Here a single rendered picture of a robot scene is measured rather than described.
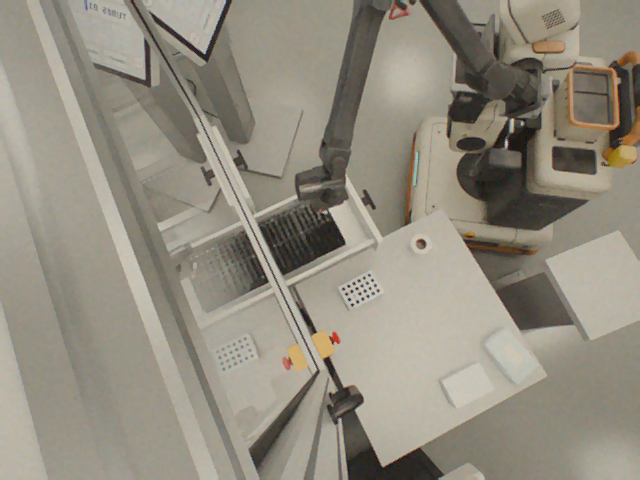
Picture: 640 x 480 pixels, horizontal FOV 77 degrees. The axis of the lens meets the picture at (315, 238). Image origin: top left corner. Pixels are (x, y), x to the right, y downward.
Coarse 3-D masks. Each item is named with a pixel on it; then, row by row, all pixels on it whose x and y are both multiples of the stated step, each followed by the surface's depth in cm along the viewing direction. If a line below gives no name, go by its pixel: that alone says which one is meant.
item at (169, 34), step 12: (228, 0) 142; (156, 24) 124; (216, 24) 139; (168, 36) 128; (180, 36) 129; (216, 36) 139; (180, 48) 133; (192, 48) 132; (192, 60) 137; (204, 60) 136
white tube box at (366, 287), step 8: (368, 272) 131; (352, 280) 131; (360, 280) 132; (368, 280) 131; (376, 280) 131; (344, 288) 132; (352, 288) 130; (360, 288) 130; (368, 288) 133; (376, 288) 130; (344, 296) 130; (352, 296) 129; (360, 296) 129; (368, 296) 132; (376, 296) 129; (352, 304) 132; (360, 304) 129
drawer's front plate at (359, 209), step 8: (352, 192) 125; (352, 200) 127; (360, 200) 124; (360, 208) 124; (360, 216) 127; (368, 216) 123; (368, 224) 122; (368, 232) 127; (376, 232) 121; (376, 240) 122; (376, 248) 127
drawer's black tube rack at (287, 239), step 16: (304, 208) 131; (272, 224) 130; (288, 224) 126; (304, 224) 126; (320, 224) 126; (272, 240) 125; (288, 240) 125; (304, 240) 125; (320, 240) 124; (336, 240) 127; (272, 256) 124; (288, 256) 124; (304, 256) 123; (320, 256) 126; (288, 272) 125
